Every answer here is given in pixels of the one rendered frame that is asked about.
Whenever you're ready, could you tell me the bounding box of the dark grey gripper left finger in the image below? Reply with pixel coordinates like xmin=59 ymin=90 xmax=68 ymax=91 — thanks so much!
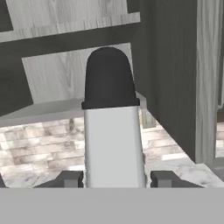
xmin=34 ymin=170 xmax=85 ymax=189

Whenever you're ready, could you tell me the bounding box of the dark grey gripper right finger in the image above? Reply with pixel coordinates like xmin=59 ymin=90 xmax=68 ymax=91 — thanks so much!
xmin=150 ymin=170 xmax=205 ymax=189

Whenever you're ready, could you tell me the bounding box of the white cylinder with black cap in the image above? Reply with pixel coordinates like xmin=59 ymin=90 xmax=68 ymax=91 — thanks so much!
xmin=80 ymin=46 xmax=147 ymax=189

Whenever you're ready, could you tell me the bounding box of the grey cupboard door, pale panel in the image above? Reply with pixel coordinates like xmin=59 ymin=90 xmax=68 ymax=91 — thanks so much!
xmin=0 ymin=23 xmax=148 ymax=118
xmin=0 ymin=0 xmax=141 ymax=44

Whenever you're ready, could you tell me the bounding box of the tall dark grey cupboard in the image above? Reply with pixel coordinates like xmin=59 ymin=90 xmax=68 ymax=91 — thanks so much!
xmin=139 ymin=0 xmax=221 ymax=165

